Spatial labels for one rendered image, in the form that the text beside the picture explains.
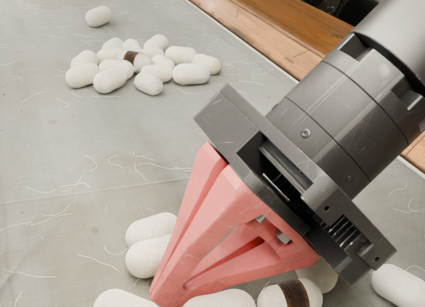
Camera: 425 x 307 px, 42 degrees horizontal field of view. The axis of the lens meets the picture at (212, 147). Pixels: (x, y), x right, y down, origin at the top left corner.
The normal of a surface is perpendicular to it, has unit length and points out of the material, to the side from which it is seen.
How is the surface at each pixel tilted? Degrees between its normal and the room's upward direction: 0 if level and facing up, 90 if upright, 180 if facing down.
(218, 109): 42
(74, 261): 0
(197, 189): 63
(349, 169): 84
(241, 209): 104
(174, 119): 0
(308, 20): 0
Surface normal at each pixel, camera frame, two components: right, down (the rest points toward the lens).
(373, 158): 0.40, 0.48
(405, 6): -0.52, -0.45
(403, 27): -0.40, -0.32
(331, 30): 0.03, -0.88
